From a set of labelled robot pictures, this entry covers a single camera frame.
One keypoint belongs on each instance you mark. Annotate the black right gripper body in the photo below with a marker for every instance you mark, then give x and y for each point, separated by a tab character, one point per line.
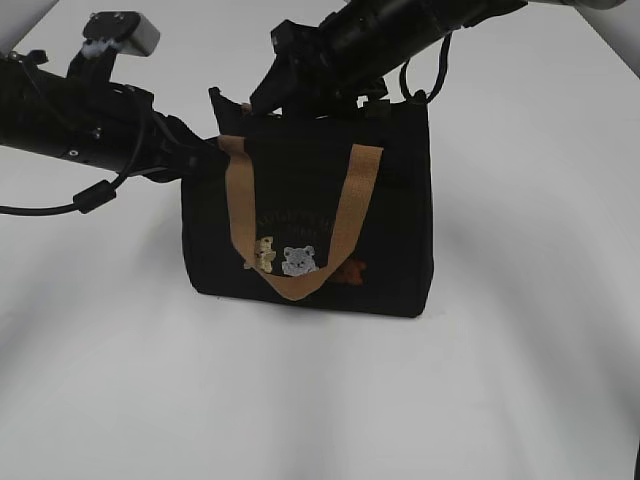
303	79

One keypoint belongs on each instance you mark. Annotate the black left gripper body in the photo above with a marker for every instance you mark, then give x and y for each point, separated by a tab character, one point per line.
171	151

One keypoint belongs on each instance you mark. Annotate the black tote bag tan handles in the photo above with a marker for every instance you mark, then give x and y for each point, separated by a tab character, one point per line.
327	213

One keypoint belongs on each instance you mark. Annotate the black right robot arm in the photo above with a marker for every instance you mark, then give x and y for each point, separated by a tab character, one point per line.
370	38

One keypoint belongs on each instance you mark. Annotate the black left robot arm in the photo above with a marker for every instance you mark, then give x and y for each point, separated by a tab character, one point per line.
86	118

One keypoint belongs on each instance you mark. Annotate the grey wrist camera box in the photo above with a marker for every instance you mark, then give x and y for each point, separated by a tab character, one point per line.
129	32

